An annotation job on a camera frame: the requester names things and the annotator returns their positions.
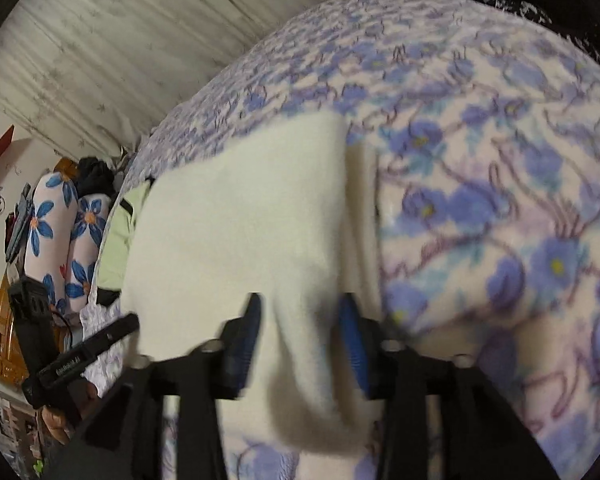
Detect cream knit cardigan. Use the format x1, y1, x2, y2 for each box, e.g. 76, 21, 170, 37
121, 111, 387, 461

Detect purple floral bed blanket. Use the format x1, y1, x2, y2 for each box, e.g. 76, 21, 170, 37
79, 0, 600, 480

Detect light green garment black trim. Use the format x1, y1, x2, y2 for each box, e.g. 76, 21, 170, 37
96, 179, 155, 306

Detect folded white blue-flower blanket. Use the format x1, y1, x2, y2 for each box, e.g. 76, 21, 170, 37
24, 171, 115, 317

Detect black cable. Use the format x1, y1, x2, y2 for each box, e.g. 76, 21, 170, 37
49, 307, 76, 353

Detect person's left hand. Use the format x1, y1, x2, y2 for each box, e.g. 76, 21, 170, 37
44, 379, 103, 446

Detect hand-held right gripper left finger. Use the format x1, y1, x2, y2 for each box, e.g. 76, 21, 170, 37
45, 292, 264, 480

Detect grey cloth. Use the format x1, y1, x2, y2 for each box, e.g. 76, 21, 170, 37
4, 184, 35, 265

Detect orange wooden headboard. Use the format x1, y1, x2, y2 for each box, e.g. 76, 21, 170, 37
0, 157, 81, 386

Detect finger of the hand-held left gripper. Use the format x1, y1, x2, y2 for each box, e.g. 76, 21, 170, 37
86, 312, 142, 358

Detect dark cloth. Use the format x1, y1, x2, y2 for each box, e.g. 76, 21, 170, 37
76, 156, 117, 198

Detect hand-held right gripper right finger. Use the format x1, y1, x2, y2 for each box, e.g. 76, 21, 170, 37
338, 294, 561, 480

